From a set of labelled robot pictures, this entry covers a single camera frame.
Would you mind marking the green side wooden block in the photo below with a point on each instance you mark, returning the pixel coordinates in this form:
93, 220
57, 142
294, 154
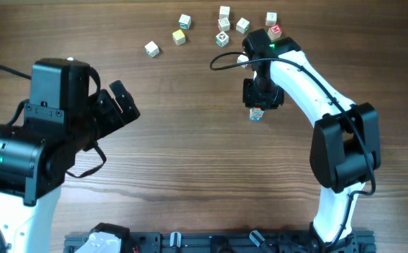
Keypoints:
185, 21

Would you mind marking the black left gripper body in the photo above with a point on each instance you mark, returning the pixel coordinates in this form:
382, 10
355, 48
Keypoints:
103, 117

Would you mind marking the yellow top wooden block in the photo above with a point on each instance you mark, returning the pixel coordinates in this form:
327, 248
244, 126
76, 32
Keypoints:
179, 37

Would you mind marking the plain wooden block centre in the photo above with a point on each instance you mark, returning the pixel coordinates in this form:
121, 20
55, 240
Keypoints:
243, 59

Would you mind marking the red side wooden block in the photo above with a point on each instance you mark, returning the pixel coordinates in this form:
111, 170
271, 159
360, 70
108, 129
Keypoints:
223, 24

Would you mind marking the plain wooden block far left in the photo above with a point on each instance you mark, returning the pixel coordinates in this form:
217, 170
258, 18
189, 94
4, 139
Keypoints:
152, 49

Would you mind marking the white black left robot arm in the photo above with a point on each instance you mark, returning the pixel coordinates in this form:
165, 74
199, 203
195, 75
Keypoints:
61, 117

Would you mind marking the plain wooden block upper right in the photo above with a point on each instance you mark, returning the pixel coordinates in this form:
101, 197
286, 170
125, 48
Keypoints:
270, 19

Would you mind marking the blue bottom tower block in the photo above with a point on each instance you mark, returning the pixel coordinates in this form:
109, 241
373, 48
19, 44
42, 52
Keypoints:
255, 119

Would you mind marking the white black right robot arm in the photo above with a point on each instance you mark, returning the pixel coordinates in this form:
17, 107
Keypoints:
345, 148

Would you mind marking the green ball picture block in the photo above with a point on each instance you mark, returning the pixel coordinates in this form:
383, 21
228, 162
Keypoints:
221, 39

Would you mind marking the plain wooden block top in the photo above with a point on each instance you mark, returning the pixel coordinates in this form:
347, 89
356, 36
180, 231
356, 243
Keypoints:
224, 12

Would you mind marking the green edged wooden block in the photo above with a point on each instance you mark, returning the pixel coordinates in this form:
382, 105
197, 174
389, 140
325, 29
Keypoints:
242, 25

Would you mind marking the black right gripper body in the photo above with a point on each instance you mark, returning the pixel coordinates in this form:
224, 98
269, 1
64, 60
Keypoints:
262, 91

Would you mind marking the blue letter wooden block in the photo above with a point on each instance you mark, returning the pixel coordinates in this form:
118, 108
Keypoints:
256, 113

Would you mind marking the red M wooden block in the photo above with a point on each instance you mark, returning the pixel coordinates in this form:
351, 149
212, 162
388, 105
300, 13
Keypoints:
274, 32

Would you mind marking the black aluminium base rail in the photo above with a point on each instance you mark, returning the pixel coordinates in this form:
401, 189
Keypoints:
106, 237

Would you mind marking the plain wooden block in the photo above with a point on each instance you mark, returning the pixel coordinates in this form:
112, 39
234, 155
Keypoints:
152, 49
224, 12
270, 19
243, 59

